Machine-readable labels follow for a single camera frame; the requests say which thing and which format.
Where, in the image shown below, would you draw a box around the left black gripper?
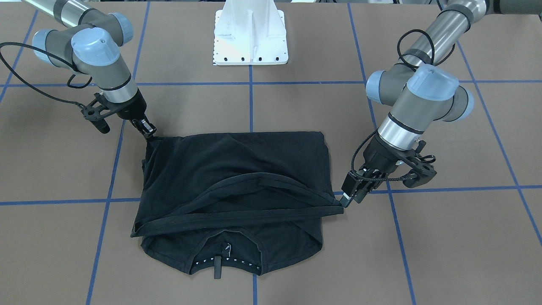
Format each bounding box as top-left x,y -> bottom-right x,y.
340,135 -> 436,208

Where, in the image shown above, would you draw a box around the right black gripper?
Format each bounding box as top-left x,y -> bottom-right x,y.
81,90 -> 157,140

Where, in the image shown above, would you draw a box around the black graphic t-shirt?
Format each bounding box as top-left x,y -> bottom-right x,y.
131,131 -> 344,275

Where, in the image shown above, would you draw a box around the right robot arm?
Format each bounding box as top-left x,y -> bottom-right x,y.
28,0 -> 156,139

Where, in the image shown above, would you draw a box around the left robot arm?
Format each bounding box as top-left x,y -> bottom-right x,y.
340,0 -> 541,207

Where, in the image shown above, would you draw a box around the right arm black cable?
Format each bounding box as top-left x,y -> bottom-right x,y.
0,42 -> 96,106

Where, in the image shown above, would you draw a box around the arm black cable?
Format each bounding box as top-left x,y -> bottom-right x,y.
0,42 -> 96,106
351,29 -> 458,183

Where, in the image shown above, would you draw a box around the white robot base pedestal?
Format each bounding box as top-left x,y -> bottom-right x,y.
213,0 -> 289,66

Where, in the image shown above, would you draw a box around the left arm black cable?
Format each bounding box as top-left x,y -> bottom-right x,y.
351,29 -> 458,183

